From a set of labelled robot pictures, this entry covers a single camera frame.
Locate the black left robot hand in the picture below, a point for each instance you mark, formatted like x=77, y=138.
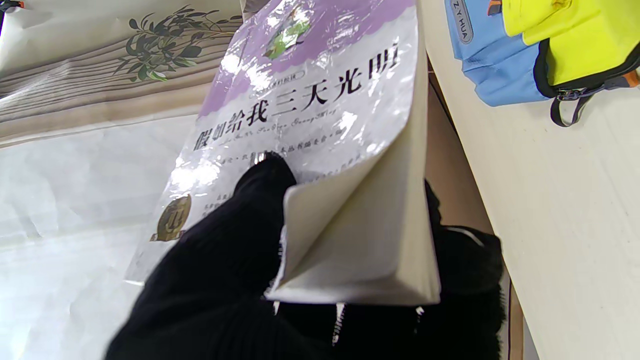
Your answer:
x=220, y=280

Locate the purple cover book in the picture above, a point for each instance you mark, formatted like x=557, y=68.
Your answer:
x=310, y=90

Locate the blue and yellow school backpack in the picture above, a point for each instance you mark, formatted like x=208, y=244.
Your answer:
x=575, y=40

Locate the white sheer curtain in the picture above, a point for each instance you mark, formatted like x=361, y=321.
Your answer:
x=75, y=225

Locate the beige curtain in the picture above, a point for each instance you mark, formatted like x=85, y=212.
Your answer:
x=60, y=90

